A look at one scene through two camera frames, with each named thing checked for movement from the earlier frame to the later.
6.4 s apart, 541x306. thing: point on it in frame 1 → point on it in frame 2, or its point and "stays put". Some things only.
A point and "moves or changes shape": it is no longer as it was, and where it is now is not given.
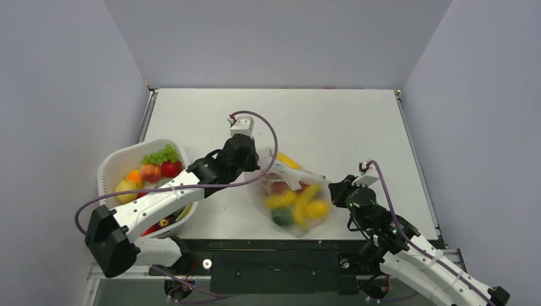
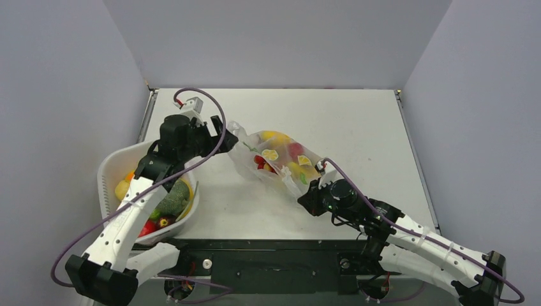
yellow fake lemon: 124,185 stays put
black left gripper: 254,164 → 205,131
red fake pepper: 163,223 stays put
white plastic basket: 115,164 stays put
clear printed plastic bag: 291,197 moves or changes shape
